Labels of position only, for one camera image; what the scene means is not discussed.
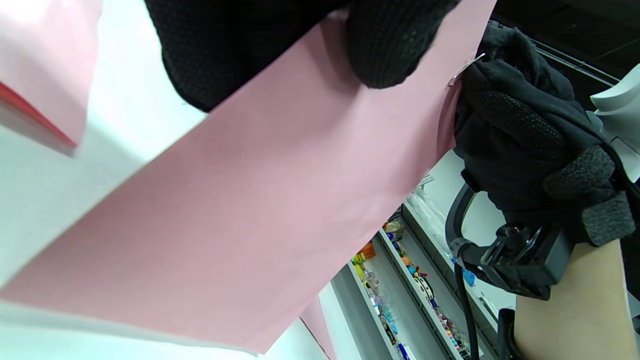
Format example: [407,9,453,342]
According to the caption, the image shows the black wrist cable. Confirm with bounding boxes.
[452,262,481,360]

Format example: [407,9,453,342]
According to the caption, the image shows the steel wire paper clip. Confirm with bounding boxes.
[447,52,487,87]

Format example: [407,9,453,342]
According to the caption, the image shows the person's right forearm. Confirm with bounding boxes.
[512,239,640,360]

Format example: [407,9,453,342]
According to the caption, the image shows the person's right hand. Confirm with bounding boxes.
[452,25,636,248]

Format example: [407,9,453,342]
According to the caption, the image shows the black wrist strap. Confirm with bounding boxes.
[497,307,521,360]

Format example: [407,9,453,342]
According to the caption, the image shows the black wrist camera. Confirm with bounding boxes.
[450,222,573,301]

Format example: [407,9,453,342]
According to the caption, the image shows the person's left hand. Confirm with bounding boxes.
[144,0,461,113]

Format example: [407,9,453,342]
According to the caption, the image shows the grey storage shelf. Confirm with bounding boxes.
[330,197,516,360]

